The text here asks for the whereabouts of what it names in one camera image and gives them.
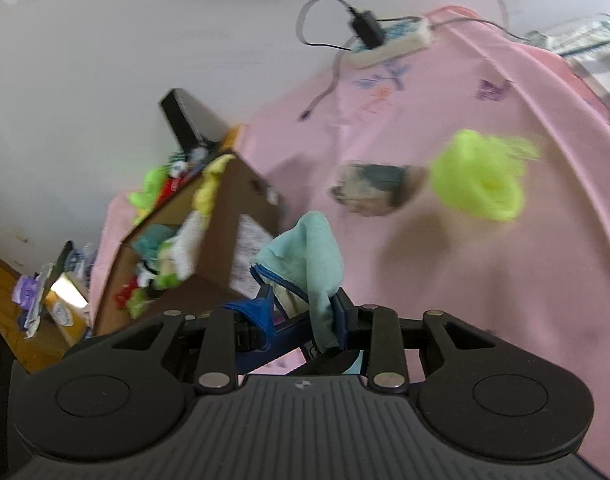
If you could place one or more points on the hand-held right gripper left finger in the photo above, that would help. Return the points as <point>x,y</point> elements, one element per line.
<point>257,315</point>

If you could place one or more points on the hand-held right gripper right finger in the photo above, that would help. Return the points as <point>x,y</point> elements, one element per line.
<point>341,317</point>

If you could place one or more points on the light teal cloth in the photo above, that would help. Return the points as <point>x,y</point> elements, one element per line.
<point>310,255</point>

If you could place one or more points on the brown cardboard box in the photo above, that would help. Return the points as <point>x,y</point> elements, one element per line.
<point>235,195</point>

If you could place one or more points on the neon green cloth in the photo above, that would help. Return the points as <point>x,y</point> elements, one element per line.
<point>480,180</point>

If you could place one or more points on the small red soft item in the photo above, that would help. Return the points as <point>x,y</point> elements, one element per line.
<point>125,296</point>

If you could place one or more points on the white cloth in box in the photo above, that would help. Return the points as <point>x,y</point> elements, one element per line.
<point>190,240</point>

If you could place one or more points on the dark teal cloth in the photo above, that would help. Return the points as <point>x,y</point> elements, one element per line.
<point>152,242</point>

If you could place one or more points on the grey printed cloth bundle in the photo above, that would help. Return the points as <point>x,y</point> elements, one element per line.
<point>375,187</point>

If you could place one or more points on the pale yellow cloth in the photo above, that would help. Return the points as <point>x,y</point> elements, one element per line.
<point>207,187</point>

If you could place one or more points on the pink deer print bedsheet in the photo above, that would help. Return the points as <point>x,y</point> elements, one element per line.
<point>485,285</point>

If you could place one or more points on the neon green plush toy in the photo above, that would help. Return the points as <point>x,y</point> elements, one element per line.
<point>150,190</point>

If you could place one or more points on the colourful plush toys pile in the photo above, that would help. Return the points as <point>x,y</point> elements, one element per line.
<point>187,160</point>

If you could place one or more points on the yellow tissue pack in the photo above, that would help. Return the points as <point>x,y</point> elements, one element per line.
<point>65,310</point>

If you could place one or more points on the black flat box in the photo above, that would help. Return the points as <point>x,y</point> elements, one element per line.
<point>185,115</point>

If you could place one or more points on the purple package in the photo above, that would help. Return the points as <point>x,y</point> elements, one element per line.
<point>27,290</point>

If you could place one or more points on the white power strip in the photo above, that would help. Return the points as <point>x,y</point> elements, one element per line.
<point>400,45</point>

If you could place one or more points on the black charger adapter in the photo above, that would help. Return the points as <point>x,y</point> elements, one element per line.
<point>367,25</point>

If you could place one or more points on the grey plaid blanket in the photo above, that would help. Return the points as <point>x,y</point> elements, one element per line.
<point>595,55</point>

